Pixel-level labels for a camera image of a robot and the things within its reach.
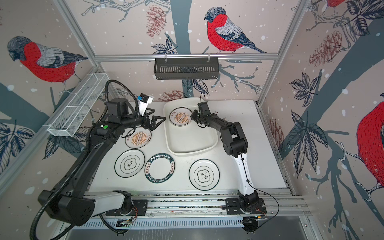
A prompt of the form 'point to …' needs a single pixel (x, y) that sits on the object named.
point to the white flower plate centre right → (204, 174)
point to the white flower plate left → (129, 163)
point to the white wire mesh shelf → (71, 117)
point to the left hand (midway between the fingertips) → (157, 113)
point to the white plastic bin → (191, 139)
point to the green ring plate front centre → (159, 167)
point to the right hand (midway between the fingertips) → (190, 116)
